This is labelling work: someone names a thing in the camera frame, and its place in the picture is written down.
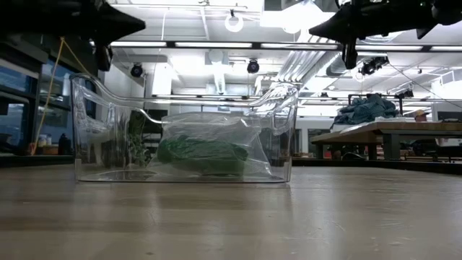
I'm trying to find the yellow cable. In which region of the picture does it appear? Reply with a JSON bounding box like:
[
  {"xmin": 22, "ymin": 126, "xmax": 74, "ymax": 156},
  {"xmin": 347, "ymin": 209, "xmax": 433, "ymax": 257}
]
[{"xmin": 30, "ymin": 35, "xmax": 92, "ymax": 157}]

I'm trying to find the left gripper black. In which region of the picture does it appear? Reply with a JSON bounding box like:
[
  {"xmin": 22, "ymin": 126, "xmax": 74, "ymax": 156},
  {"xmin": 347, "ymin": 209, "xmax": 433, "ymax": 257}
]
[{"xmin": 71, "ymin": 0, "xmax": 147, "ymax": 72}]

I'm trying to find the potted succulent plant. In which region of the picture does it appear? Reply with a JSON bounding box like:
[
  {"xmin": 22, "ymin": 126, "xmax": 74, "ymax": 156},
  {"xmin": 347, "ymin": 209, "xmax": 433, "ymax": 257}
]
[{"xmin": 100, "ymin": 111, "xmax": 153, "ymax": 169}]

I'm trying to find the person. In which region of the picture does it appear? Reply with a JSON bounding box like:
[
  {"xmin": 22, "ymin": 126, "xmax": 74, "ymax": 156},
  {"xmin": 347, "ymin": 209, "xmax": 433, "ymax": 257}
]
[{"xmin": 412, "ymin": 108, "xmax": 431, "ymax": 123}]

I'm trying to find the white hanging ring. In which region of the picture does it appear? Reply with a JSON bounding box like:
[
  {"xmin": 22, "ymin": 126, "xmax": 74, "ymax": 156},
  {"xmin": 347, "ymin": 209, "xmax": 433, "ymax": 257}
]
[{"xmin": 224, "ymin": 9, "xmax": 245, "ymax": 34}]

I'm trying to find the brown bowl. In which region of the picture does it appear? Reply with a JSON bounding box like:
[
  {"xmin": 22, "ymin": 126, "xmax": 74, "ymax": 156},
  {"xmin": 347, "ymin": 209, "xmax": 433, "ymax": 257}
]
[{"xmin": 40, "ymin": 144, "xmax": 61, "ymax": 156}]

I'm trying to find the blue cloth pile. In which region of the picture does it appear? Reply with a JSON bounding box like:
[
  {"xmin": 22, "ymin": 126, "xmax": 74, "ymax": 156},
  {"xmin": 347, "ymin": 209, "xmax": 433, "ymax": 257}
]
[{"xmin": 333, "ymin": 92, "xmax": 401, "ymax": 126}]

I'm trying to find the clear plastic zip bag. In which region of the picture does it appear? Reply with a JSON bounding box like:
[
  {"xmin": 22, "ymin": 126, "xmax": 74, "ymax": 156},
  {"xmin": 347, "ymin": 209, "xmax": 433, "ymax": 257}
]
[{"xmin": 149, "ymin": 111, "xmax": 276, "ymax": 179}]

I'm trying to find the black bottle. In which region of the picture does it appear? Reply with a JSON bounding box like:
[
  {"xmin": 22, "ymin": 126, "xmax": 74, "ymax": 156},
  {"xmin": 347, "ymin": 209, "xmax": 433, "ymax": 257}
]
[{"xmin": 57, "ymin": 132, "xmax": 73, "ymax": 156}]

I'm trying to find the black ceiling camera fixture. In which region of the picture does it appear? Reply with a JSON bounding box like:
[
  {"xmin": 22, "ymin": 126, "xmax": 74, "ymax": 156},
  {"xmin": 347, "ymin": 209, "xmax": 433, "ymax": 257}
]
[{"xmin": 358, "ymin": 55, "xmax": 391, "ymax": 77}]

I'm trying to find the green elastic bandage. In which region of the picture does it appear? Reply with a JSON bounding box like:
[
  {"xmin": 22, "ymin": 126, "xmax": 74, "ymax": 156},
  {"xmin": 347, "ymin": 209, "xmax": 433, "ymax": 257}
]
[{"xmin": 155, "ymin": 134, "xmax": 250, "ymax": 176}]

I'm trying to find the wooden workbench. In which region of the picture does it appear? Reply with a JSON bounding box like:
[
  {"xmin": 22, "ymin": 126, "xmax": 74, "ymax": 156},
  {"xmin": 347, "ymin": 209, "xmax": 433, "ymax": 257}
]
[{"xmin": 309, "ymin": 120, "xmax": 462, "ymax": 163}]

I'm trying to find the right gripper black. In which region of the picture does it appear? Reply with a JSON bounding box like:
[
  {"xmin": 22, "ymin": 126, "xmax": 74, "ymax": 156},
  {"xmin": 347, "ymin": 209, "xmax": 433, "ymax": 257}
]
[{"xmin": 308, "ymin": 0, "xmax": 388, "ymax": 71}]

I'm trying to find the black computer monitor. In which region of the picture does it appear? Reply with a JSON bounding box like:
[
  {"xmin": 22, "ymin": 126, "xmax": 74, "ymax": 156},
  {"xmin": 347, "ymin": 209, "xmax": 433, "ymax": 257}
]
[{"xmin": 142, "ymin": 108, "xmax": 170, "ymax": 126}]

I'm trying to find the clear plastic bin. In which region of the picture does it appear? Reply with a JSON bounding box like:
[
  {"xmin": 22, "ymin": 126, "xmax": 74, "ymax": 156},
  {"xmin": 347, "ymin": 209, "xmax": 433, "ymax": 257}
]
[{"xmin": 69, "ymin": 72, "xmax": 300, "ymax": 185}]

